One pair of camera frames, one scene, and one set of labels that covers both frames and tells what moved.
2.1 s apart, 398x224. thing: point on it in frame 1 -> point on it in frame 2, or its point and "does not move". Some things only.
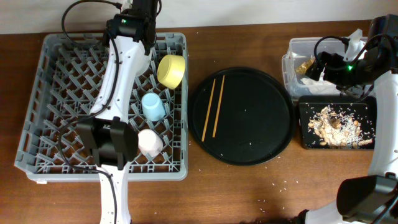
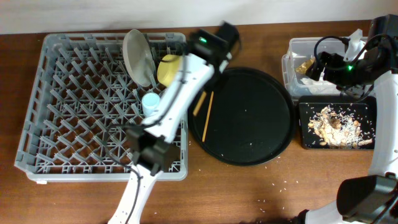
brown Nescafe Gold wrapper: x=303 y=67 does not move
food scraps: x=336 y=129 does not move
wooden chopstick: x=218 y=104 -> x=199 y=103
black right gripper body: x=339 y=71 does not move
